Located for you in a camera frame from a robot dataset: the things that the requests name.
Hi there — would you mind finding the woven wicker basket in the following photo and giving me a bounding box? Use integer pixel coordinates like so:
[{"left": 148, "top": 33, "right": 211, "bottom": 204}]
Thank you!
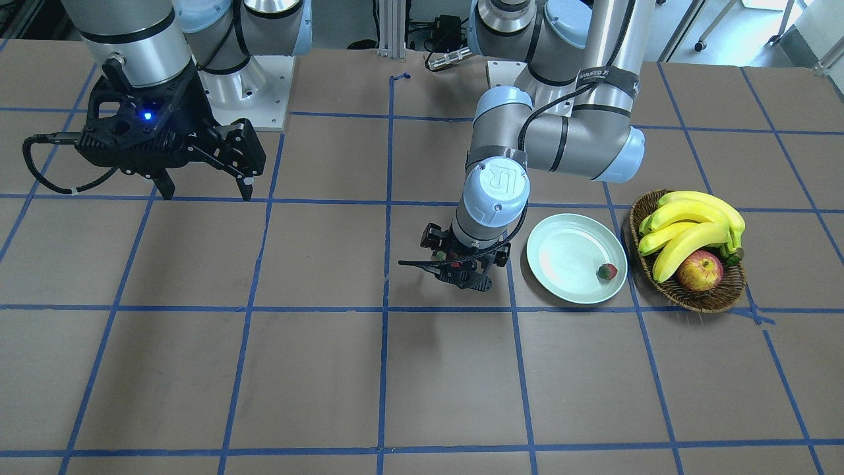
[{"left": 625, "top": 189, "right": 747, "bottom": 313}]

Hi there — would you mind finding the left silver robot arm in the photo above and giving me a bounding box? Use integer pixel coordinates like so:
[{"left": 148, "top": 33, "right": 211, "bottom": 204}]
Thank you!
[{"left": 404, "top": 1, "right": 656, "bottom": 292}]

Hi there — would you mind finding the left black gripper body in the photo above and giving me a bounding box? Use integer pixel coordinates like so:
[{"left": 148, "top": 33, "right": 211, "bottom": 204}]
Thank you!
[{"left": 399, "top": 223, "right": 510, "bottom": 292}]

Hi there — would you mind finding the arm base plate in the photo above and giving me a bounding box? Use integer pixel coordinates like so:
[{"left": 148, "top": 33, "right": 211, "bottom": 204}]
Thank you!
[
  {"left": 199, "top": 56, "right": 296, "bottom": 131},
  {"left": 486, "top": 60, "right": 527, "bottom": 89}
]

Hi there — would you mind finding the light green plate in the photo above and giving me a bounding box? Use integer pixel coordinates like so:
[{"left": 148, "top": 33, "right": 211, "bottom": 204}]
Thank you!
[{"left": 526, "top": 213, "right": 629, "bottom": 305}]

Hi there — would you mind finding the yellow banana bunch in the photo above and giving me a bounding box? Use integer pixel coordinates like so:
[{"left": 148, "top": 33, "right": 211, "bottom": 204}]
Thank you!
[{"left": 630, "top": 189, "right": 746, "bottom": 284}]

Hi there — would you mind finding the aluminium frame post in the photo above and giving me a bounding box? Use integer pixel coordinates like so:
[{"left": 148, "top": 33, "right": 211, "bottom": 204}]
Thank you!
[{"left": 374, "top": 0, "right": 409, "bottom": 62}]

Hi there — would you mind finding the red apple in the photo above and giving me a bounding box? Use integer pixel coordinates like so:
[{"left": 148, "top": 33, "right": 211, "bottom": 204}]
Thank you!
[{"left": 675, "top": 250, "right": 724, "bottom": 292}]

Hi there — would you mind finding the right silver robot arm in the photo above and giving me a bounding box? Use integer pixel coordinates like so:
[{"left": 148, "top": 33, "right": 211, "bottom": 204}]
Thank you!
[{"left": 63, "top": 1, "right": 313, "bottom": 201}]

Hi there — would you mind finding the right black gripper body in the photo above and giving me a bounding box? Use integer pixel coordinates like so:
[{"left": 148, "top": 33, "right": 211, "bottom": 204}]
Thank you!
[{"left": 75, "top": 63, "right": 266, "bottom": 188}]

